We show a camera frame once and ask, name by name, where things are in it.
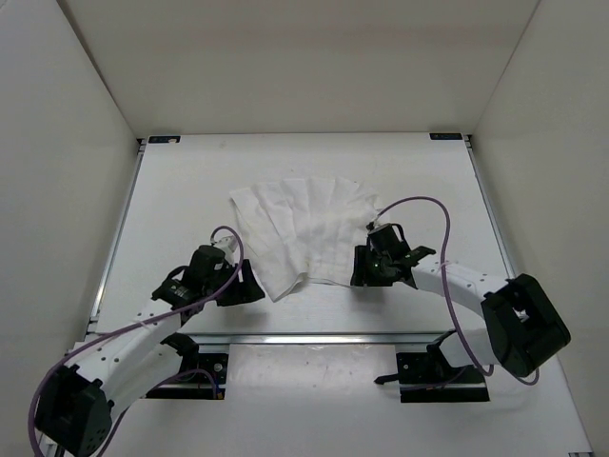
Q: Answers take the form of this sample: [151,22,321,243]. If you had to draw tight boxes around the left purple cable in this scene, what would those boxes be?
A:
[28,226,245,457]

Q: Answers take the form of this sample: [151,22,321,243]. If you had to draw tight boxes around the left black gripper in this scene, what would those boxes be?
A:
[206,256,266,305]

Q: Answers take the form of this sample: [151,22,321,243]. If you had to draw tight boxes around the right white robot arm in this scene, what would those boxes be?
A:
[351,223,571,382]

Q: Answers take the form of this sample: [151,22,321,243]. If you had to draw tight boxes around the left blue corner label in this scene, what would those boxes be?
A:
[147,135,181,144]

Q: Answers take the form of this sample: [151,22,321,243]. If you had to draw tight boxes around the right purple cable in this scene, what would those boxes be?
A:
[368,197,541,385]

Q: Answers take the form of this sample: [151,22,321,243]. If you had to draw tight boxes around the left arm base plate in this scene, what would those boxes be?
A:
[146,346,229,401]

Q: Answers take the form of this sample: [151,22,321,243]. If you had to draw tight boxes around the right blue corner label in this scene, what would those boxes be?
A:
[429,132,462,141]

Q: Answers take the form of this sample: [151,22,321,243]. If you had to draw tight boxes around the white pleated skirt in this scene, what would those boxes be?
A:
[230,177,382,302]

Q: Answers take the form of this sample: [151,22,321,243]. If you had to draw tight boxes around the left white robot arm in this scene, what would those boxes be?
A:
[29,234,265,456]

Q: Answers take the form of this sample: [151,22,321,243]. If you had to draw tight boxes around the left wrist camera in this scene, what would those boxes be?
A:
[211,235,239,264]

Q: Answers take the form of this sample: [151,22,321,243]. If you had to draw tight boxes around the aluminium front rail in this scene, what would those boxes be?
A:
[191,332,441,346]

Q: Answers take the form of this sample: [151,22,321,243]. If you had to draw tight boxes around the blue corner label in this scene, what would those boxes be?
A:
[429,132,462,141]
[147,135,181,144]

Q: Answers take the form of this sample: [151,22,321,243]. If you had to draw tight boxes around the purple cable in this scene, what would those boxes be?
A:
[28,226,245,457]
[368,197,541,385]

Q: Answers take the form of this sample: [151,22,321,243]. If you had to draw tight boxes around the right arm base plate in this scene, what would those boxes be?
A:
[374,352,490,404]

